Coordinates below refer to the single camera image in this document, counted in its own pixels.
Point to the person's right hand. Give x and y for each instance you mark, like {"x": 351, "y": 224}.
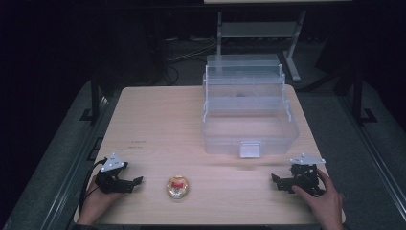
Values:
{"x": 325, "y": 204}

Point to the grey metal stand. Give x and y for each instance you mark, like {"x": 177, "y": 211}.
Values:
{"x": 260, "y": 30}

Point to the person's left hand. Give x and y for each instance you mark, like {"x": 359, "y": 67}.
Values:
{"x": 95, "y": 204}

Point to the black frame post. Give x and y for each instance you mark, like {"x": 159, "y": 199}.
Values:
{"x": 357, "y": 96}
{"x": 95, "y": 99}

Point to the clear plastic tiered storage box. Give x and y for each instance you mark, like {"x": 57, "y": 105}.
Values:
{"x": 249, "y": 127}

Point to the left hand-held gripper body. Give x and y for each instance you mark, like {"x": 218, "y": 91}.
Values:
{"x": 110, "y": 182}

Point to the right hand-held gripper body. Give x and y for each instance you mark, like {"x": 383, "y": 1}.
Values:
{"x": 304, "y": 179}

